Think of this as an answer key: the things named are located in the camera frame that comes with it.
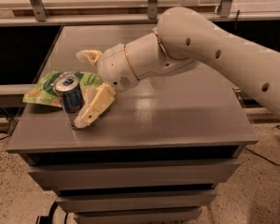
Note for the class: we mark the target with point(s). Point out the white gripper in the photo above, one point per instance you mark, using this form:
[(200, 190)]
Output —
[(115, 66)]

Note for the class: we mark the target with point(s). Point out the blue silver redbull can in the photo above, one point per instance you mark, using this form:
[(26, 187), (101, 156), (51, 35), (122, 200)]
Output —
[(68, 90)]

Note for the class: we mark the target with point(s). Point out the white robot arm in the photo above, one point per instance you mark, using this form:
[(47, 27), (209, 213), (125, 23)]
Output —
[(182, 39)]

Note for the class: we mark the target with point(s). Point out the green snack bag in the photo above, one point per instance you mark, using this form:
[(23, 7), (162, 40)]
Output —
[(42, 92)]

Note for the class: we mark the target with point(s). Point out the grey drawer cabinet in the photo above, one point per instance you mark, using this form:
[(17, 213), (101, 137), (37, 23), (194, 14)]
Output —
[(156, 155)]

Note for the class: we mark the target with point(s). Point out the metal railing frame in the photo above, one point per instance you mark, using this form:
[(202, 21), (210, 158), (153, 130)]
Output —
[(84, 12)]

